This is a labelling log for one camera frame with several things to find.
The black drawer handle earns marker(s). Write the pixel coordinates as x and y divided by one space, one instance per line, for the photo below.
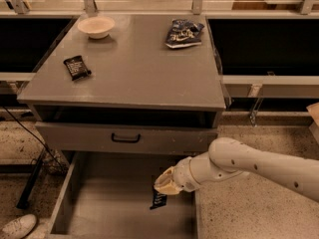
125 139

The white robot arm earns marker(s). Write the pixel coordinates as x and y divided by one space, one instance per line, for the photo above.
227 158

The black table leg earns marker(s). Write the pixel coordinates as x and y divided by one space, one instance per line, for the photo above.
23 202

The grey open middle drawer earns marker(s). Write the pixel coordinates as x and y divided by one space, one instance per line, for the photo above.
110 196

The black snack bar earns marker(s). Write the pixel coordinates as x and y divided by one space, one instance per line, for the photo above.
77 68

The grey top drawer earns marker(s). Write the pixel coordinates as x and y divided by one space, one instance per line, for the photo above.
154 140

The white shoe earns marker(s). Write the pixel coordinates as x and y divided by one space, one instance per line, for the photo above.
19 227

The white bowl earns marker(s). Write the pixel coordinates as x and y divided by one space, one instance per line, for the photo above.
97 27

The blue rxbar blueberry bar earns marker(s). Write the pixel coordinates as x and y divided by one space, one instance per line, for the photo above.
159 199

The blue chip bag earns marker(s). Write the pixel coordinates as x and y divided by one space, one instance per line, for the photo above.
183 33

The grey drawer cabinet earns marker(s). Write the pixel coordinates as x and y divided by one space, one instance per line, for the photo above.
136 79

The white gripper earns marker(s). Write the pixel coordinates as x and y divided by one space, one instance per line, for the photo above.
181 175

